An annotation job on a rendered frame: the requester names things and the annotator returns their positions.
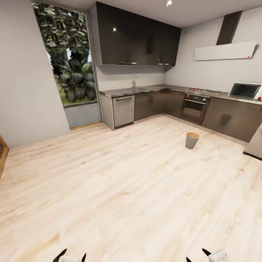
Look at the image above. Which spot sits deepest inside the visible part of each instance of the cabinet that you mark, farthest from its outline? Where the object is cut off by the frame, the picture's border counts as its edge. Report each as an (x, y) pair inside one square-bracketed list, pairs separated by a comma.
[(120, 37), (163, 44)]

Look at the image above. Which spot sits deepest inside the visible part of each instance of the fixed window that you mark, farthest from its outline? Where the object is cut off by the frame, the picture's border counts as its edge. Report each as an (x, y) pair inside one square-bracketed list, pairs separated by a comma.
[(66, 38)]

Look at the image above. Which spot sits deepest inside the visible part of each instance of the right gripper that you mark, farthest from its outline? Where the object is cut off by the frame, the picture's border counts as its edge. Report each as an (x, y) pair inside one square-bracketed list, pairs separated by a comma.
[(205, 251)]

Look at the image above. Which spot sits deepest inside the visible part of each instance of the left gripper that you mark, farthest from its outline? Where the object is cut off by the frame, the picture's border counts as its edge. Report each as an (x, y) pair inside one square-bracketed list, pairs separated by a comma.
[(62, 253)]

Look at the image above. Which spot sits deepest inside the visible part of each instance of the trash can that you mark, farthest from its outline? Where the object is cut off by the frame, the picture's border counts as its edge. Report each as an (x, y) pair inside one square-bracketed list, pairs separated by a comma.
[(191, 140)]

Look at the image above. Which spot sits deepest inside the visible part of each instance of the fridge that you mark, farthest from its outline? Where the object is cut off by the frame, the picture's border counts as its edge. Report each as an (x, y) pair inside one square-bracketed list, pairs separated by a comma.
[(254, 147)]

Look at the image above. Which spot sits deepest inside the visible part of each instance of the dishwasher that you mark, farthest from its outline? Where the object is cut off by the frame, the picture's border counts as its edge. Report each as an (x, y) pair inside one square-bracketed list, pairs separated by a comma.
[(123, 110)]

